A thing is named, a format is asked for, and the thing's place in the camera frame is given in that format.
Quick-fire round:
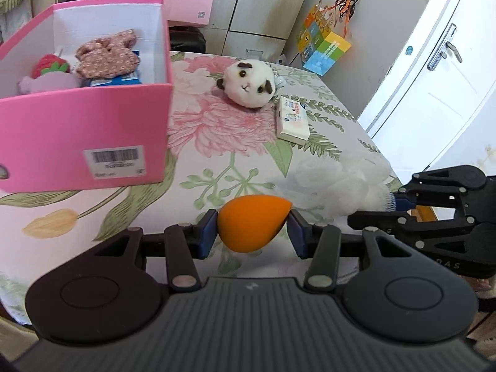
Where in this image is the pink storage box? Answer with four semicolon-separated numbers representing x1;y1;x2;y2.
1;0;173;192

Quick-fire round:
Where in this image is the floral fabric scrunchie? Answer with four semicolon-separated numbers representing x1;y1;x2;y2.
75;29;140;79

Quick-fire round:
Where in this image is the white wardrobe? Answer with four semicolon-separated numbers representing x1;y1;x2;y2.
81;0;318;63

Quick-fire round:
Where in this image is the red strawberry plush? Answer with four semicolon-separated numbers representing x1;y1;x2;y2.
31;54;71;79

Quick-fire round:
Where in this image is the orange sponge egg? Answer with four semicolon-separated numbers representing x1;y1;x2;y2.
217;195;293;253

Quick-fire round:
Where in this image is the white tissue pack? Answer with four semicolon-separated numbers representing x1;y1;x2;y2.
276;97;310;145

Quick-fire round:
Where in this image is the floral bed sheet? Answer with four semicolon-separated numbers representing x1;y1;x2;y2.
1;53;400;324

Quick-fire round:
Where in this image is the blue tissue packet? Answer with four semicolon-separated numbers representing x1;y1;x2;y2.
86;63;142;87

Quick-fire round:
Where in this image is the white fluffy puff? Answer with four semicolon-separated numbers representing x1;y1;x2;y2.
280;152;395;218

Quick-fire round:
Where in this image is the person's right hand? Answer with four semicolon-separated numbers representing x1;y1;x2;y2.
471;279;493;292

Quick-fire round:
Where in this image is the white door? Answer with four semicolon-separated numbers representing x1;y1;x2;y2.
359;0;495;182

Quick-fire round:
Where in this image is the black suitcase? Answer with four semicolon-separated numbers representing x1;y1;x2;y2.
169;26;206;54

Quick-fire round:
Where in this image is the white panda plush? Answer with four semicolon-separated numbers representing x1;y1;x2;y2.
216;60;286;109

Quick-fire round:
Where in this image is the colourful gift bag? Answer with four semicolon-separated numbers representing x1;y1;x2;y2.
297;1;352;77

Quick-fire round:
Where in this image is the purple plush toy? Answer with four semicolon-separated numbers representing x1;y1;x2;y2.
18;71;82;95

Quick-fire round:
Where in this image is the silver door handle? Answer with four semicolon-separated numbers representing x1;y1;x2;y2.
427;24;463;71

